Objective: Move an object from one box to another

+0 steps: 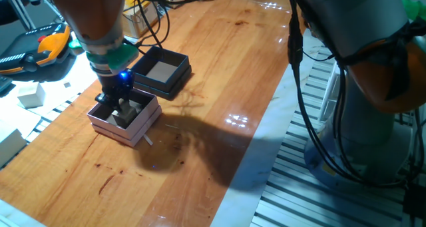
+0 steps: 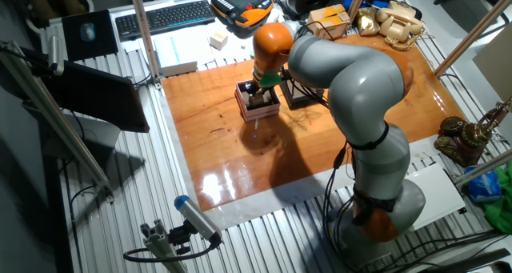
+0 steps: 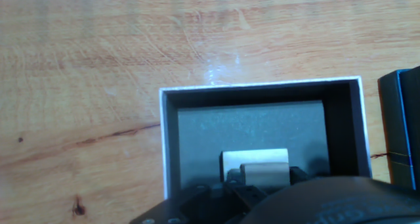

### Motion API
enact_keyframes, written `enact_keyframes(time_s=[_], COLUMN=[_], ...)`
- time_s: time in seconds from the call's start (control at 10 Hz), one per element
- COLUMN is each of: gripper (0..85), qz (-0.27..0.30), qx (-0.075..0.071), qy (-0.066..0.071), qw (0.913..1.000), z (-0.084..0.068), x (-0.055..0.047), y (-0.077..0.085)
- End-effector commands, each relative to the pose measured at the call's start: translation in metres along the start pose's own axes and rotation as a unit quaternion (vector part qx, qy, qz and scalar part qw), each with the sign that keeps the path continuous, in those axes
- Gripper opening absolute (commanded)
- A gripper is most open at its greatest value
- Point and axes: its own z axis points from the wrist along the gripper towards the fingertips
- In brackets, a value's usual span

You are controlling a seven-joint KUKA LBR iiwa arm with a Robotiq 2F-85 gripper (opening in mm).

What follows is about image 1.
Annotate white closed box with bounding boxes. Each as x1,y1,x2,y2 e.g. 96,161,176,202
0,119,27,168

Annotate green cloth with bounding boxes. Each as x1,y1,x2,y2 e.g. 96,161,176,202
401,0,426,21

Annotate cardboard box with yellow tape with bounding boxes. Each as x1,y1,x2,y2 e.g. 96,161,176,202
121,0,161,39

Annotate orange and black teach pendant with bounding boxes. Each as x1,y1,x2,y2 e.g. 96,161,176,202
0,23,72,75

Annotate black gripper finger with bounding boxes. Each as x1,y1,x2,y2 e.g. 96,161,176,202
114,97,131,113
95,92,114,109

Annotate dark blue open box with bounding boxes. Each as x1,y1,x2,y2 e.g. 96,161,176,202
130,46,193,101

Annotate person's left forearm dark sleeve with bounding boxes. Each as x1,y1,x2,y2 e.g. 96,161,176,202
0,0,23,26

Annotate pink open box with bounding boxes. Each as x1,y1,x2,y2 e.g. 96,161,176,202
87,87,163,148

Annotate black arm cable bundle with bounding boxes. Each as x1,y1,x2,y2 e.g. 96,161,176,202
285,0,426,188

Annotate large wooden cube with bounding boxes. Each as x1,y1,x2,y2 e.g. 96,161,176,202
111,102,138,128

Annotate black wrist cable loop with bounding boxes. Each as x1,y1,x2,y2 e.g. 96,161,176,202
123,0,227,57

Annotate pale wooden cube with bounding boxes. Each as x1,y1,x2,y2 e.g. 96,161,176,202
17,81,47,109

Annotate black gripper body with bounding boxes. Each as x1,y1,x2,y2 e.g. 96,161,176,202
99,69,136,101

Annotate grey metal rod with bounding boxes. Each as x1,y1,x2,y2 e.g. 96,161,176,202
41,0,65,21
1,0,36,31

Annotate white paper sheet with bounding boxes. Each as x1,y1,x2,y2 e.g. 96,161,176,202
0,97,43,140
0,47,103,116

